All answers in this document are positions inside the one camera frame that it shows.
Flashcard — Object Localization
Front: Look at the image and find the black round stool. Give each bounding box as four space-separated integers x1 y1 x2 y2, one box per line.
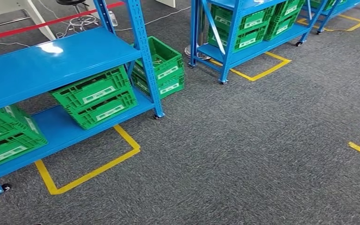
55 0 100 32

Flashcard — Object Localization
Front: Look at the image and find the blue metal shelf rack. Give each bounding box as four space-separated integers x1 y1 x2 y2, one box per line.
302 0 360 35
188 0 329 85
0 0 165 197

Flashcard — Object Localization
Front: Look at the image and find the long red barrier belt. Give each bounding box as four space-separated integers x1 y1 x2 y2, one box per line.
0 1 125 43

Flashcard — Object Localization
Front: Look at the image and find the clear plastic bottle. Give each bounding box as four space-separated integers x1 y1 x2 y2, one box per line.
108 11 119 27

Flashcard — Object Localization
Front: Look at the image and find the chrome barrier stanchion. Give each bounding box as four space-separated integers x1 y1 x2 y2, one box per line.
184 2 212 61

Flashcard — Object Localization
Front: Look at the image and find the white desk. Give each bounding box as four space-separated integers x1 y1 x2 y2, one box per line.
154 0 177 9
0 0 57 42

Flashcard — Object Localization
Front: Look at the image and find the green open plastic crate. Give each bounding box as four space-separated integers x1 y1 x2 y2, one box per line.
131 36 185 84

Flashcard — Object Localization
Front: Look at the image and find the white power cable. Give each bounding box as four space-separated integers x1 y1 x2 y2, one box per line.
114 6 192 32
55 24 75 40

